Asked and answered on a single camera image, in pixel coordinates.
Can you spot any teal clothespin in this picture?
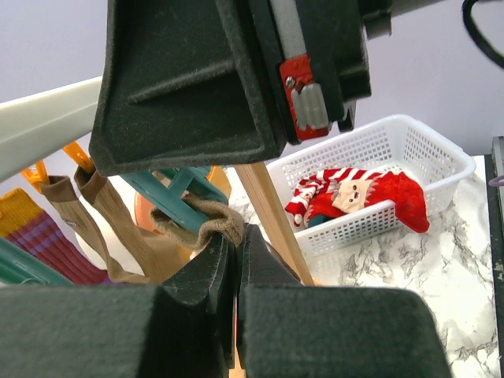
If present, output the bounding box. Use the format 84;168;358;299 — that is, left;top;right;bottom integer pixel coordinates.
0;238;73;285
120;166;228;224

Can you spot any white plastic basket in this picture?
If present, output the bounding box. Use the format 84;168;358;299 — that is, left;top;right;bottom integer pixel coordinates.
268;115;476;258

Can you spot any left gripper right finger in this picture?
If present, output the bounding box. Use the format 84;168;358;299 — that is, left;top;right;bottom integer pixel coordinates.
236;224;451;377

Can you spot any toy drawer cabinet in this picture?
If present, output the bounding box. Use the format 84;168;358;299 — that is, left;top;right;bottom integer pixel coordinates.
74;165;233;276

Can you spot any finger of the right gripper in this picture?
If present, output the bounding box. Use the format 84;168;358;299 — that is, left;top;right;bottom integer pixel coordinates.
89;1;285;176

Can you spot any orange clothespin holding socks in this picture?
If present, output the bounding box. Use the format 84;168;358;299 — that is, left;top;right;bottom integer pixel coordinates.
20;160;50;193

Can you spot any white oval clip hanger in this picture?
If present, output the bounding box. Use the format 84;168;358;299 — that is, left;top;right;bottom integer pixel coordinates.
1;76;102;181

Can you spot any brown ribbed sock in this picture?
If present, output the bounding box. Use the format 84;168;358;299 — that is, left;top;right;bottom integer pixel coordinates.
74;168;191;284
40;176;150;284

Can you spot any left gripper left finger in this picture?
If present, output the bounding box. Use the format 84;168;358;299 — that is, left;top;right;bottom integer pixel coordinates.
1;235;234;377

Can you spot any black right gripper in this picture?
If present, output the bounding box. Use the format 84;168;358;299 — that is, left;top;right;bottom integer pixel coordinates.
247;1;393;145

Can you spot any wooden hanger rack stand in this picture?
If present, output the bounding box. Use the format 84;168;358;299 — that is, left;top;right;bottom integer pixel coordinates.
234;162;315;286

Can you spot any red white striped sock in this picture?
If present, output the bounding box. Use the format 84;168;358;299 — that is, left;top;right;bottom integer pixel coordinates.
284;167;430;233

